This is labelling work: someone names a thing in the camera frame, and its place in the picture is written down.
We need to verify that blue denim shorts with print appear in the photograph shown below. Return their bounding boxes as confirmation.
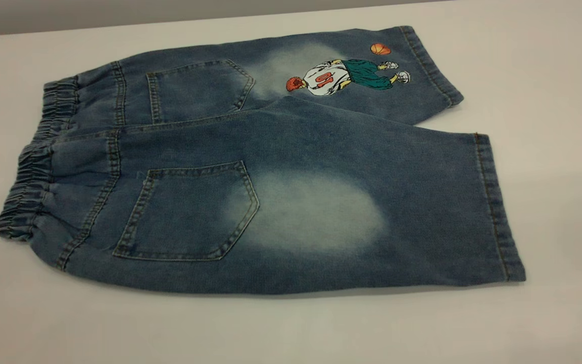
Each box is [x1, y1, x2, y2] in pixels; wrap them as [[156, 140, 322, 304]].
[[0, 25, 526, 295]]

